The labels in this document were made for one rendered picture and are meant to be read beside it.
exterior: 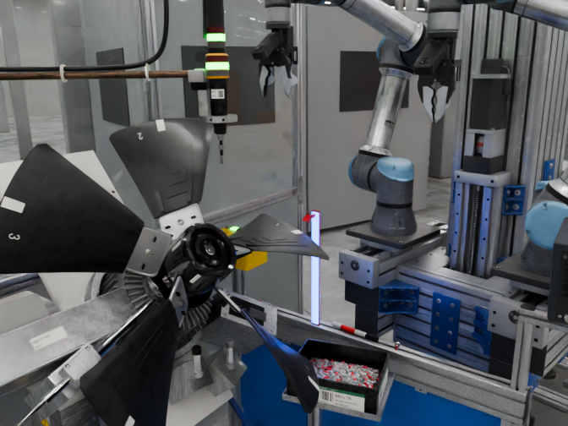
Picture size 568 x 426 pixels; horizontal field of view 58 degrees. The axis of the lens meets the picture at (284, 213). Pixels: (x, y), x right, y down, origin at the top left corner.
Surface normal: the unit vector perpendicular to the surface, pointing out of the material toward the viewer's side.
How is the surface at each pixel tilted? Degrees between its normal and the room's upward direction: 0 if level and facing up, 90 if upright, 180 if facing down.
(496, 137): 90
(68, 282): 50
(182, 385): 84
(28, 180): 72
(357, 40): 90
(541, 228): 97
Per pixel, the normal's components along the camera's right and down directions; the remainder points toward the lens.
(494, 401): -0.59, 0.22
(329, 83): 0.52, 0.22
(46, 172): 0.50, -0.11
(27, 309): 0.61, -0.50
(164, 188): -0.10, -0.36
